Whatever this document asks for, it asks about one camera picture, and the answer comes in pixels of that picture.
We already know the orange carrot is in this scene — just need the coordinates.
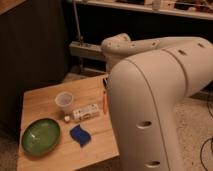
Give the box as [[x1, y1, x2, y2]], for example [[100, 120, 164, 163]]
[[103, 92, 108, 114]]

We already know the clear plastic cup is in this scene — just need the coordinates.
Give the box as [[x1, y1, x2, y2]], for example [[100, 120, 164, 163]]
[[55, 92, 74, 114]]

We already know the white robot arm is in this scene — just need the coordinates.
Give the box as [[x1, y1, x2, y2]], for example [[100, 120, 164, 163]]
[[101, 34, 213, 171]]

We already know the green bowl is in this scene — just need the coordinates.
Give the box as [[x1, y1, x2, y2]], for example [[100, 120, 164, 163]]
[[21, 118, 61, 156]]

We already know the wooden table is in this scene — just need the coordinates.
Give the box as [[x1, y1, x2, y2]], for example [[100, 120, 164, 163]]
[[17, 75, 118, 171]]

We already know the wall shelf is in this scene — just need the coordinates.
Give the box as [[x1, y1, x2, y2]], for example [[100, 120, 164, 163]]
[[66, 0, 213, 21]]

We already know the white rectangular box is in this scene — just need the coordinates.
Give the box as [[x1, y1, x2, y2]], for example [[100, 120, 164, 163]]
[[72, 104, 99, 122]]

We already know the black floor cable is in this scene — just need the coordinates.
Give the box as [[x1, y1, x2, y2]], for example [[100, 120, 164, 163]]
[[199, 96, 213, 171]]

